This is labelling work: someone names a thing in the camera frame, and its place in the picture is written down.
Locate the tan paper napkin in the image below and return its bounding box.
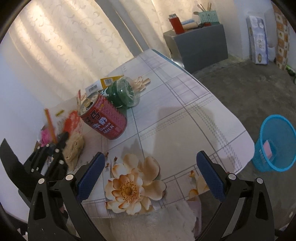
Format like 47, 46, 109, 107
63, 133, 84, 171

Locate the red milk drink can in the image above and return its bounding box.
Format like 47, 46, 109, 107
78, 91, 127, 140

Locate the yellow cardboard box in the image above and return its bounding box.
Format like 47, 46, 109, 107
100, 75, 123, 89

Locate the green plastic bottle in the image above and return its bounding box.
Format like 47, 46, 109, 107
99, 76, 140, 109

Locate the orange straw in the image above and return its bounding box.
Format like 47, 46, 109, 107
44, 108, 58, 144

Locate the red snack wrapper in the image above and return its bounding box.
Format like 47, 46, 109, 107
63, 110, 80, 135

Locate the pink paper in basket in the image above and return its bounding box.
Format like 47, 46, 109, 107
263, 140, 276, 161

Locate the blue plastic waste basket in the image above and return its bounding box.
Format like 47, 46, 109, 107
252, 114, 295, 172

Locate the white barcode paper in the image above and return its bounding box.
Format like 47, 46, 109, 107
85, 80, 103, 96

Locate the cream lace curtain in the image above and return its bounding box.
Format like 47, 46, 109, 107
3, 1, 196, 106

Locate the grey cabinet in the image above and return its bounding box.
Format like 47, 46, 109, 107
163, 24, 228, 73

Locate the red thermos flask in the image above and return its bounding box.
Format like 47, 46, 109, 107
169, 14, 185, 35

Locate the patterned cardboard box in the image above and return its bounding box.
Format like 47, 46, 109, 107
272, 3, 290, 70

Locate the teal utensil holder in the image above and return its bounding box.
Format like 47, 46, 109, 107
199, 11, 220, 25

